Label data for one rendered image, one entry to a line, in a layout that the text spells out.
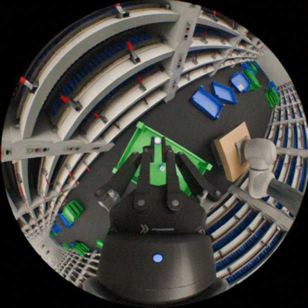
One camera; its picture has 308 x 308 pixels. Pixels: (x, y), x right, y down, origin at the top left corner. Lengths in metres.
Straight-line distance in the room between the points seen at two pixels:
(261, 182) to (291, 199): 0.26
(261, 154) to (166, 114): 0.76
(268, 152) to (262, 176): 0.14
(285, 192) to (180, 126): 0.87
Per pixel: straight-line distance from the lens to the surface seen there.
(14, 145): 0.41
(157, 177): 0.38
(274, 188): 0.64
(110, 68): 0.39
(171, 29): 0.47
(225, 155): 0.66
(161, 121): 0.80
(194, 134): 0.84
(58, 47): 0.35
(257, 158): 0.66
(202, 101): 0.99
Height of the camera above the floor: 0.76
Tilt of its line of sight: 86 degrees down
